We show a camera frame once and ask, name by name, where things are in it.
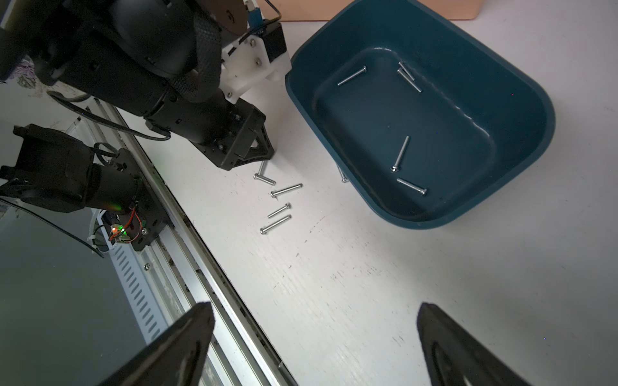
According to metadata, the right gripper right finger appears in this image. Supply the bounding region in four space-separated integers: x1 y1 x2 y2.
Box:
417 302 528 385

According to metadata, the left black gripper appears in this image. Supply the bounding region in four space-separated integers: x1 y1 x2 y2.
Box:
191 100 275 170

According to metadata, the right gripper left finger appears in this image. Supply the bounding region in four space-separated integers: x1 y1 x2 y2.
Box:
101 302 215 386

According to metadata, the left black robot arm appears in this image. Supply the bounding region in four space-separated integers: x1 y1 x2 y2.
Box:
1 1 285 170

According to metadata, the teal plastic storage box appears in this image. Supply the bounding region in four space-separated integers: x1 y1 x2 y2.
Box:
286 3 556 229

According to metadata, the peach plastic file organizer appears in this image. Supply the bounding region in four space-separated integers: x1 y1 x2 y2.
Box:
257 0 486 22

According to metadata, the aluminium front rail frame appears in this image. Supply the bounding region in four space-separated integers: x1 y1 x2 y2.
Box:
68 117 296 385

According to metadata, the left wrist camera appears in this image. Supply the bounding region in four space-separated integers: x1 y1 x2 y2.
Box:
220 1 292 104

